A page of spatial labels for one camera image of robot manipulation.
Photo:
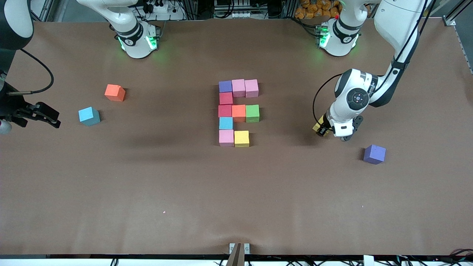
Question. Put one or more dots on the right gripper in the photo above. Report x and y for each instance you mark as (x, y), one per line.
(8, 107)

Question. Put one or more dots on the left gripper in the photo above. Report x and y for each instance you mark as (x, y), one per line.
(325, 123)

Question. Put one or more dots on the yellow foam cube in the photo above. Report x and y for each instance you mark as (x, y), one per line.
(318, 126)
(241, 138)

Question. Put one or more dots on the green foam cube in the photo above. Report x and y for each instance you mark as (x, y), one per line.
(252, 112)

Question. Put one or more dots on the pink foam cube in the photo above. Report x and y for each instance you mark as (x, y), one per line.
(226, 137)
(238, 88)
(251, 88)

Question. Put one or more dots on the orange foam cube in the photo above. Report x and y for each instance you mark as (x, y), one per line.
(238, 112)
(114, 92)

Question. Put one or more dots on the cyan foam cube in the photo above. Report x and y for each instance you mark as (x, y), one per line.
(88, 115)
(226, 122)

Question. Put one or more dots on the red foam cube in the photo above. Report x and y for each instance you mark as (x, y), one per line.
(226, 98)
(225, 111)

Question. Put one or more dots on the purple foam cube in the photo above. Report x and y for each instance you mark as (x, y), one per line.
(374, 153)
(225, 86)

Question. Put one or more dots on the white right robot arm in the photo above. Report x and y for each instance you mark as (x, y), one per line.
(135, 37)

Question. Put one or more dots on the bag of orange snacks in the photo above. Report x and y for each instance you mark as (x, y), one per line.
(314, 9)

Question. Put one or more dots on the small white socket strip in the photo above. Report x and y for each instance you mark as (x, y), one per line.
(242, 15)

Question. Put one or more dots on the white power strip with plugs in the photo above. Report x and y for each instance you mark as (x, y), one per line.
(162, 8)

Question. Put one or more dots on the aluminium frame rail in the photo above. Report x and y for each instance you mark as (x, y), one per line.
(450, 21)
(42, 14)

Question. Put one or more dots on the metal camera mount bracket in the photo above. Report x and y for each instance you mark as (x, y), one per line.
(239, 255)

